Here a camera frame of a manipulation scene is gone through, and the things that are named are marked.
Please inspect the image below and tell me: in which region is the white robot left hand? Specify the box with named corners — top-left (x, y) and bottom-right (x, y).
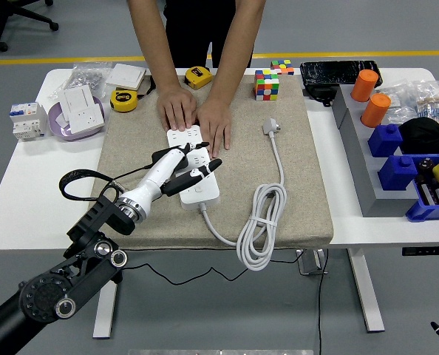
top-left (118, 141), bottom-right (223, 220)

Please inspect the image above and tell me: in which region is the person's right hand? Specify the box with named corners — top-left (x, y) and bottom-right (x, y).
top-left (156, 85), bottom-right (198, 132)

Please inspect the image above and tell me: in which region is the person's left hand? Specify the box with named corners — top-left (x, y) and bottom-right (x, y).
top-left (195, 98), bottom-right (232, 160)

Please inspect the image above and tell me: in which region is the thin black adapter cord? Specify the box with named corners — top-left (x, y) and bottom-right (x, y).
top-left (108, 164), bottom-right (302, 286)

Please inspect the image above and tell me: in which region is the white power strip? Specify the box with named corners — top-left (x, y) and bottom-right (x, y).
top-left (166, 124), bottom-right (221, 212)

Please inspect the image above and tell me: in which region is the white power strip cord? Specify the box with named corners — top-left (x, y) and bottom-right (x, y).
top-left (199, 117), bottom-right (287, 271)

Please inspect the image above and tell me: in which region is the square yellow tape measure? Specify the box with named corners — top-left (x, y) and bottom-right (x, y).
top-left (184, 65), bottom-right (214, 90)

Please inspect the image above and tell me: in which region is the round yellow tape measure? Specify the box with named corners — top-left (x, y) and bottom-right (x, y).
top-left (109, 88), bottom-right (138, 113)

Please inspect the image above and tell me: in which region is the large colourful puzzle cube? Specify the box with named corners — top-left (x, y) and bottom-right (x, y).
top-left (253, 69), bottom-right (281, 101)

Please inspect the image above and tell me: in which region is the person's torso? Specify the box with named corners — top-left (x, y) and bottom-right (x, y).
top-left (163, 0), bottom-right (256, 70)

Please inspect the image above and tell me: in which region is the black table control panel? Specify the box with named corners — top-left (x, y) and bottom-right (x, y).
top-left (401, 246), bottom-right (439, 257)

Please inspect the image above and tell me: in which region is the white table leg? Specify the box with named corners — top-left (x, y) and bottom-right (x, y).
top-left (92, 252), bottom-right (123, 339)
top-left (347, 248), bottom-right (386, 333)

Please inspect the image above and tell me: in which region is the grey-brown mat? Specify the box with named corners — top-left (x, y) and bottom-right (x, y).
top-left (92, 73), bottom-right (335, 252)

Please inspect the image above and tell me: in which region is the small colourful puzzle cube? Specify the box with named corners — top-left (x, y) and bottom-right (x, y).
top-left (270, 58), bottom-right (296, 76)

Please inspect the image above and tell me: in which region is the clear bag of screws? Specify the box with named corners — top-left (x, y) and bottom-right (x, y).
top-left (47, 62), bottom-right (113, 103)

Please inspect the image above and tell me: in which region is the blue plastic bin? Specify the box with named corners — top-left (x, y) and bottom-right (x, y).
top-left (405, 153), bottom-right (439, 223)

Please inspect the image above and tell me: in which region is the black cracked tray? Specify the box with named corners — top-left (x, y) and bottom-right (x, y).
top-left (299, 60), bottom-right (384, 89)

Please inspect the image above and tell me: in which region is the white circuit breaker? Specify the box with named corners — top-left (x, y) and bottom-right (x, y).
top-left (8, 102), bottom-right (49, 142)

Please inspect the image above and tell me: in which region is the grey stepped block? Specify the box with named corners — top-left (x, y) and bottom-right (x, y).
top-left (331, 84), bottom-right (420, 218)

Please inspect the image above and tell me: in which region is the orange cylinder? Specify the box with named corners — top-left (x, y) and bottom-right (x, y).
top-left (360, 92), bottom-right (392, 129)
top-left (350, 69), bottom-right (380, 104)

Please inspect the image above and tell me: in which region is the blue plastic block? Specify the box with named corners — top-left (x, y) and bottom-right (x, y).
top-left (377, 154), bottom-right (419, 192)
top-left (367, 123), bottom-right (404, 158)

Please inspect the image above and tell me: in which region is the clear plastic bag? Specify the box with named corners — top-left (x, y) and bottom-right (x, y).
top-left (376, 83), bottom-right (419, 125)

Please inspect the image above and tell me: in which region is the black office chair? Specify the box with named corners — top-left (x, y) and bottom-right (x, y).
top-left (0, 0), bottom-right (60, 53)

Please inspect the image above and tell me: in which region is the black cloth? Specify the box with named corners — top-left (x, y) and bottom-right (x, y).
top-left (398, 117), bottom-right (439, 155)

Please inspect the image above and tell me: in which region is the clear bag of resistors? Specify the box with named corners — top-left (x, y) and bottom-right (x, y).
top-left (413, 80), bottom-right (439, 125)

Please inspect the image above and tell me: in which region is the white switch panel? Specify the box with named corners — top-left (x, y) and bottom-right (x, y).
top-left (104, 63), bottom-right (147, 90)

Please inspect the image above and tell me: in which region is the white wall socket panel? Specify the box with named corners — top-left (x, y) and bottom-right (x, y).
top-left (67, 103), bottom-right (106, 135)

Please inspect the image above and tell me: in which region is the white blank wall plate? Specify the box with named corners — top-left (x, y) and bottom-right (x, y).
top-left (58, 84), bottom-right (95, 121)

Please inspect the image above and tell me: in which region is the black hanging cable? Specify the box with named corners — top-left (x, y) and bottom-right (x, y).
top-left (316, 249), bottom-right (330, 355)

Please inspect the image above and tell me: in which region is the metal bracket under table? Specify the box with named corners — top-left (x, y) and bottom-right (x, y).
top-left (296, 248), bottom-right (330, 277)

